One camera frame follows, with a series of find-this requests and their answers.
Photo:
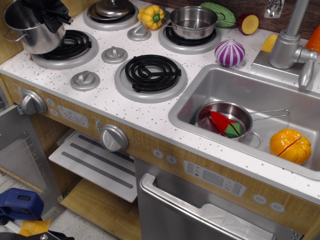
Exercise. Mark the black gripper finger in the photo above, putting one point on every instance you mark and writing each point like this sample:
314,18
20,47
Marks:
34,15
54,20

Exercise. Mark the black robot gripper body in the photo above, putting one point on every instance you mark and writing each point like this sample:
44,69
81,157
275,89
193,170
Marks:
55,7

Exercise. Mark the tall steel pot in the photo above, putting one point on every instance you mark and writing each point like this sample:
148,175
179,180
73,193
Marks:
35,38

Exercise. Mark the steel pot lid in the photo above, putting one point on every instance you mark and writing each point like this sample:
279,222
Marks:
113,8

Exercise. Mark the black coil burner left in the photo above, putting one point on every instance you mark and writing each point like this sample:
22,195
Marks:
74,44

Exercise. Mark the black coil burner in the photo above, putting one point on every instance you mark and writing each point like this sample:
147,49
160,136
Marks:
152,73
173,37
74,44

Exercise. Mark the silver stovetop knob front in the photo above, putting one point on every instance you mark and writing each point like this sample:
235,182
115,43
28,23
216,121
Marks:
85,81

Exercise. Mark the silver stovetop knob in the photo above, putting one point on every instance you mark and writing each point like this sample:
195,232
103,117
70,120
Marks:
114,55
139,33
85,81

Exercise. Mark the silver stovetop knob middle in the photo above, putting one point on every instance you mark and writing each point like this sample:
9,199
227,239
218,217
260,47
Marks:
114,55

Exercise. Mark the silver oven knob left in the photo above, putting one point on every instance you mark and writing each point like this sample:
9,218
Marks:
32,103

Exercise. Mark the silver oven knob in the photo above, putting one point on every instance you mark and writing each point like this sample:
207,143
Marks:
32,103
112,138

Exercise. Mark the silver stovetop knob back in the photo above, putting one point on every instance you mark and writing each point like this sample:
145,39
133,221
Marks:
139,33

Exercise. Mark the yellow toy bell pepper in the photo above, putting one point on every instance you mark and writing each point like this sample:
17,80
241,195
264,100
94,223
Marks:
151,17

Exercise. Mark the black coil burner front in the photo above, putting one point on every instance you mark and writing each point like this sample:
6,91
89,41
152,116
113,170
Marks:
152,73

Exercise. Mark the black coil burner back right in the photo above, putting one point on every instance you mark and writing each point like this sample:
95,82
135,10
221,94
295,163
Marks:
173,37

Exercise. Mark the silver oven knob right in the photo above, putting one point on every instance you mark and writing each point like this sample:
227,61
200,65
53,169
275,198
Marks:
112,138

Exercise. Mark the white oven rack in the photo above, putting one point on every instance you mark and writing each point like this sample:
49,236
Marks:
85,157

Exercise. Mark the open oven door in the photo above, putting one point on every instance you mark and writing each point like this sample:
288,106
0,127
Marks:
23,163

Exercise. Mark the green toy cucumber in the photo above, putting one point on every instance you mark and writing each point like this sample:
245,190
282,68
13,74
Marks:
226,17

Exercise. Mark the purple toy onion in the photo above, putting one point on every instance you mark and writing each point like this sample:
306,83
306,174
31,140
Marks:
229,53

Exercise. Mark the blue clamp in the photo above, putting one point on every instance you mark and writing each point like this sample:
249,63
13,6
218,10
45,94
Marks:
20,204

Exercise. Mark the red toy fruit half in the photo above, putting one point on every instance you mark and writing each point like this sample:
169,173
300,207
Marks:
247,24

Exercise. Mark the small steel saucepan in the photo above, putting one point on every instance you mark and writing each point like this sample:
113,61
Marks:
237,113

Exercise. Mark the red toy chili pepper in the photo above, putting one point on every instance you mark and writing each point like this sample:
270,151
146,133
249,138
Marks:
227,127

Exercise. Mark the yellow toy corn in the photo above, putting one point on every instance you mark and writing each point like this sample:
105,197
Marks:
269,43

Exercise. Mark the silver dishwasher door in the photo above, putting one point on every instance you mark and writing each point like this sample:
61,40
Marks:
172,208

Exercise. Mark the silver toy faucet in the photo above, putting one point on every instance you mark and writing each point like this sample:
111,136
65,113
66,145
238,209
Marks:
288,60

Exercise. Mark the silver sink basin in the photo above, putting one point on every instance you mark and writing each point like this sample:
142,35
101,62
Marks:
274,106

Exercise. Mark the orange toy carrot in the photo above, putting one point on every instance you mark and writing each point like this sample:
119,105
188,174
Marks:
314,41

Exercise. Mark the orange toy pumpkin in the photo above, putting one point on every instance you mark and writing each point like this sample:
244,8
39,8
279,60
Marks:
291,145

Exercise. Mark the shallow steel pot with handles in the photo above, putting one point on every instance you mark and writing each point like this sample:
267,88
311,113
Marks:
193,22

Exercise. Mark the silver wall hook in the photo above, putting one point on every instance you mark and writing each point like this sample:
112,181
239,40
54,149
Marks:
274,9

